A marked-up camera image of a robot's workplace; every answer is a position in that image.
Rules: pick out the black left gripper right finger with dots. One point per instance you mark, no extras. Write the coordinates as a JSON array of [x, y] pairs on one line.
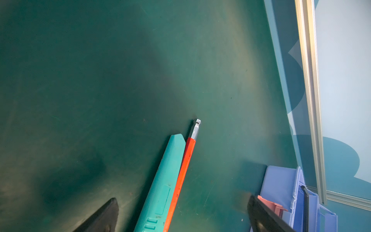
[[263, 219]]

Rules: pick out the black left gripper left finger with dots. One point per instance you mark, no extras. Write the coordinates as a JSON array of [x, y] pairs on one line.
[[103, 220]]

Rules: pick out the white purple tool box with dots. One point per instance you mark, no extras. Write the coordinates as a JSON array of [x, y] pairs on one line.
[[285, 193]]

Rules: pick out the teal utility knife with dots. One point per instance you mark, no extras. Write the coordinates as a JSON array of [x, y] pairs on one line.
[[155, 210]]

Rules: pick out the red handle pliers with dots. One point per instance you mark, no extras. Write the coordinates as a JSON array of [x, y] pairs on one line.
[[189, 148]]

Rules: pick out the aluminium frame crossbar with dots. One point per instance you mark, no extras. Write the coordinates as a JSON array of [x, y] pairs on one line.
[[349, 200]]

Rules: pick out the right aluminium frame post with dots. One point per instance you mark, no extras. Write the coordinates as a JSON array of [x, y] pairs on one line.
[[305, 11]]

